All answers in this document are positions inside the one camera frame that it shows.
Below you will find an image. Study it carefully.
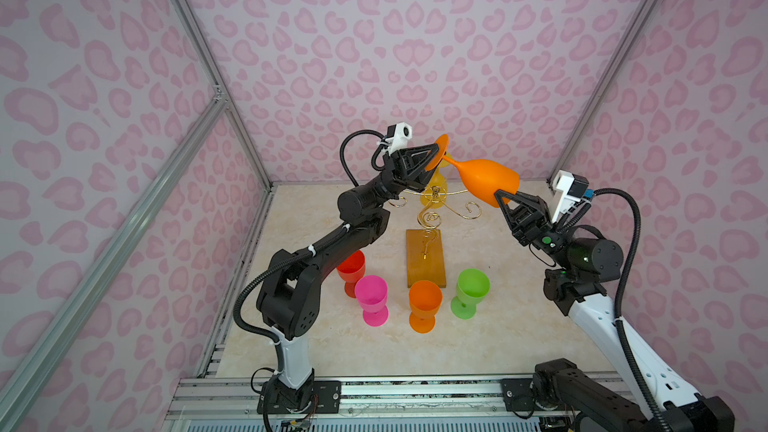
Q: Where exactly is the aluminium floor edge rail left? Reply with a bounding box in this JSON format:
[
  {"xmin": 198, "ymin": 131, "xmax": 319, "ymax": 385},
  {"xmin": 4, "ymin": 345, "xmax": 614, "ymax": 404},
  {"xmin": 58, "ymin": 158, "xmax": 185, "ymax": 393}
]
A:
[{"xmin": 194, "ymin": 184, "xmax": 277, "ymax": 379}]

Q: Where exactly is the aluminium corner frame post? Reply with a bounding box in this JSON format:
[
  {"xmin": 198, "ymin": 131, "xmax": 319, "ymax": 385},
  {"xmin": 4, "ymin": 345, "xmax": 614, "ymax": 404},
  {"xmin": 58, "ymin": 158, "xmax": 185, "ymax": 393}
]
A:
[
  {"xmin": 546, "ymin": 0, "xmax": 663, "ymax": 184},
  {"xmin": 169, "ymin": 0, "xmax": 273, "ymax": 190}
]

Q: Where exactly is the red wine glass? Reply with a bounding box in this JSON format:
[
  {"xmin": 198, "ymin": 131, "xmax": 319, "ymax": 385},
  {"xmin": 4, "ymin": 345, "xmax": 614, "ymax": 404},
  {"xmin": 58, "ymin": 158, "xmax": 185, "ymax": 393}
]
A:
[{"xmin": 337, "ymin": 250, "xmax": 366, "ymax": 298}]

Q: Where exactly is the amber wooden rack base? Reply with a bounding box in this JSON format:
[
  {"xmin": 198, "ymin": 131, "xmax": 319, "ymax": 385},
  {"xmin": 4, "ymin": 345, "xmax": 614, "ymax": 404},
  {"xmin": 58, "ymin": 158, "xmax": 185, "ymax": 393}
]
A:
[{"xmin": 405, "ymin": 229, "xmax": 447, "ymax": 288}]

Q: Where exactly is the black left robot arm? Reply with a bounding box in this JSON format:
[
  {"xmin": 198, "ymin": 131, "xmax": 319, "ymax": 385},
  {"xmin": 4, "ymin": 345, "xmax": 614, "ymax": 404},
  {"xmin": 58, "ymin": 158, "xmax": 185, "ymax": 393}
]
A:
[{"xmin": 256, "ymin": 144, "xmax": 444, "ymax": 403}]

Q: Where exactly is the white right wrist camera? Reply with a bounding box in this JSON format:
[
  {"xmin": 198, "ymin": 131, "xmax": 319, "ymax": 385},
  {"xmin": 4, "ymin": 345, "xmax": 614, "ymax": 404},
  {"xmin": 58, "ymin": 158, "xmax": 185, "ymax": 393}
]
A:
[{"xmin": 547, "ymin": 170, "xmax": 590, "ymax": 223}]

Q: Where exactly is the aluminium corner frame post left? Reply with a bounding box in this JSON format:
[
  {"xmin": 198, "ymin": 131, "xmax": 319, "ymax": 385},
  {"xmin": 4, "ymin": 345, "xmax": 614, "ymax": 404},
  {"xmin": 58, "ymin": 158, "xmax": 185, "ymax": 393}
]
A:
[{"xmin": 169, "ymin": 0, "xmax": 273, "ymax": 190}]

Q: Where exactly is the pink wine glass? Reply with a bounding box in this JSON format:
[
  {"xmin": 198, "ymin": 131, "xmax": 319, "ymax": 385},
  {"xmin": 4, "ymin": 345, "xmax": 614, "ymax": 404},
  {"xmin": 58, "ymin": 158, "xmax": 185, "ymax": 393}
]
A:
[{"xmin": 355, "ymin": 275, "xmax": 389, "ymax": 327}]

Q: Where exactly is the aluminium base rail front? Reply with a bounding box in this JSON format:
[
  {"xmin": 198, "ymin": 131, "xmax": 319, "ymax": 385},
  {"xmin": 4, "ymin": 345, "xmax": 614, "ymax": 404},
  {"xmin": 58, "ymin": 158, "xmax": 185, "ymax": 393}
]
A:
[{"xmin": 161, "ymin": 371, "xmax": 688, "ymax": 432}]

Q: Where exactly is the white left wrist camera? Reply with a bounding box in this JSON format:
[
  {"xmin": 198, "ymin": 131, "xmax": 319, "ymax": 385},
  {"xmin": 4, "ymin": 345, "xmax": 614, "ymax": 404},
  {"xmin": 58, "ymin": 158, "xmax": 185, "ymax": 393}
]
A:
[{"xmin": 379, "ymin": 122, "xmax": 413, "ymax": 155}]

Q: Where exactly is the yellow wine glass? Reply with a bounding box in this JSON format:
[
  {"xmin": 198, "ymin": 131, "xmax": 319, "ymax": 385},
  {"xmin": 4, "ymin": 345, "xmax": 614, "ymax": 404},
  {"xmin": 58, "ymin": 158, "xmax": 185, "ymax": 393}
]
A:
[{"xmin": 420, "ymin": 168, "xmax": 448, "ymax": 208}]

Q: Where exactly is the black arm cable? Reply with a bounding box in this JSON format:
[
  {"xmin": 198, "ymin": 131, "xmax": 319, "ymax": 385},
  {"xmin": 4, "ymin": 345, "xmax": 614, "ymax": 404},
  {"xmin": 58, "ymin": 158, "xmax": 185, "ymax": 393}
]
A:
[
  {"xmin": 563, "ymin": 187, "xmax": 673, "ymax": 432},
  {"xmin": 232, "ymin": 129, "xmax": 388, "ymax": 373}
]

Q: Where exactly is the gold wire glass rack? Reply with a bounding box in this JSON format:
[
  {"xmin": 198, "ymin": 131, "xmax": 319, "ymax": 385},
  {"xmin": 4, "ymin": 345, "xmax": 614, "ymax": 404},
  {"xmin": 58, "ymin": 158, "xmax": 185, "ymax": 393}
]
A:
[{"xmin": 386, "ymin": 185, "xmax": 484, "ymax": 260}]

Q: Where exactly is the green wine glass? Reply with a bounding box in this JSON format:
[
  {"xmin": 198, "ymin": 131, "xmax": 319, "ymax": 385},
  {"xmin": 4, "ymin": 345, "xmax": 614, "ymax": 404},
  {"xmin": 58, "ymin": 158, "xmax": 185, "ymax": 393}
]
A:
[{"xmin": 450, "ymin": 268, "xmax": 491, "ymax": 320}]

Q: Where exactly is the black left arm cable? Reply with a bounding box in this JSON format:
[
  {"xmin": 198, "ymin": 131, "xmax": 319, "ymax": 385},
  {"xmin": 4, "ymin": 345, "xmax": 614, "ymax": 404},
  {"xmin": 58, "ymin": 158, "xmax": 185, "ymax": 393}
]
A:
[{"xmin": 232, "ymin": 129, "xmax": 388, "ymax": 373}]

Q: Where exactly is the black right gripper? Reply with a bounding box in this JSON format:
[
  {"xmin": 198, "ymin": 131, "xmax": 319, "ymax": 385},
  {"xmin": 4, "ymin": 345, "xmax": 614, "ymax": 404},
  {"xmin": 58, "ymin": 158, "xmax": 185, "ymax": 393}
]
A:
[{"xmin": 496, "ymin": 193, "xmax": 579, "ymax": 274}]

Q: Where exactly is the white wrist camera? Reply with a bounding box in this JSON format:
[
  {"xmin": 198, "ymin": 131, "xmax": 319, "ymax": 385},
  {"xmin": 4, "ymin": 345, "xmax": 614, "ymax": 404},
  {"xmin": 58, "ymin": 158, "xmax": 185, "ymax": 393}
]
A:
[
  {"xmin": 547, "ymin": 170, "xmax": 590, "ymax": 223},
  {"xmin": 379, "ymin": 122, "xmax": 413, "ymax": 155}
]

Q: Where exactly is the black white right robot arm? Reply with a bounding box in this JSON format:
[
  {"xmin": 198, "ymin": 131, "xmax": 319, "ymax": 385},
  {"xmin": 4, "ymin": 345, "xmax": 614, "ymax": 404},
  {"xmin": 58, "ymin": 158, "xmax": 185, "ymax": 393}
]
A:
[{"xmin": 493, "ymin": 188, "xmax": 735, "ymax": 431}]

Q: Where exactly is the orange wine glass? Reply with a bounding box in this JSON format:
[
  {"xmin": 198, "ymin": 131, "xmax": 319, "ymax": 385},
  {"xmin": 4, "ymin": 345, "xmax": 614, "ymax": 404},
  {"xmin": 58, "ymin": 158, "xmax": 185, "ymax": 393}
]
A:
[
  {"xmin": 426, "ymin": 134, "xmax": 521, "ymax": 208},
  {"xmin": 408, "ymin": 280, "xmax": 443, "ymax": 334}
]

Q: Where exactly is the aluminium corner frame post right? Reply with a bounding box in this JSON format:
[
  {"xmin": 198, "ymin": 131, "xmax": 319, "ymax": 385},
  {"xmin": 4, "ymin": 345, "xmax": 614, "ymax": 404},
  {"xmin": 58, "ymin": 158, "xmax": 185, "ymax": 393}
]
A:
[{"xmin": 546, "ymin": 0, "xmax": 663, "ymax": 184}]

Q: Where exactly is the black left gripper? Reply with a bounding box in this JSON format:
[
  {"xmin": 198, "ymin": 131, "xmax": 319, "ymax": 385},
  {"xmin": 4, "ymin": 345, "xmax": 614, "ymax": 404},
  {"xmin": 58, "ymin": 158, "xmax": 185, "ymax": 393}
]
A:
[{"xmin": 360, "ymin": 153, "xmax": 440, "ymax": 214}]

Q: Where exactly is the aluminium diagonal frame bar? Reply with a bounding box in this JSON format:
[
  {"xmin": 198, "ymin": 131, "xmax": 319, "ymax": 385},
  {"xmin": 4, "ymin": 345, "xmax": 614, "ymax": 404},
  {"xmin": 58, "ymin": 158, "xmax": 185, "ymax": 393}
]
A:
[{"xmin": 1, "ymin": 95, "xmax": 228, "ymax": 431}]

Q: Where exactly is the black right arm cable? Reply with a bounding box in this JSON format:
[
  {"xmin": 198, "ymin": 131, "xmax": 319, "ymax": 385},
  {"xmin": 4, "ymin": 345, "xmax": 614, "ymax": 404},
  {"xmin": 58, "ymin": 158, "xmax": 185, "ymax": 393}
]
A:
[{"xmin": 563, "ymin": 187, "xmax": 673, "ymax": 432}]

